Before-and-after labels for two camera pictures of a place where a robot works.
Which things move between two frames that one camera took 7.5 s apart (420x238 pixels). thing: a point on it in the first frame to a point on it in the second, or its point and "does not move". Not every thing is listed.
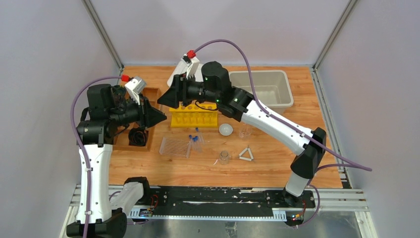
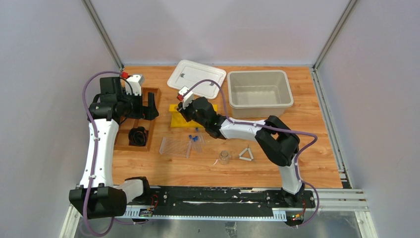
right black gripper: [178, 92] to [184, 111]
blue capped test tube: [197, 129] does not move
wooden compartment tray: [122, 143] does not move
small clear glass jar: [224, 157] does not move
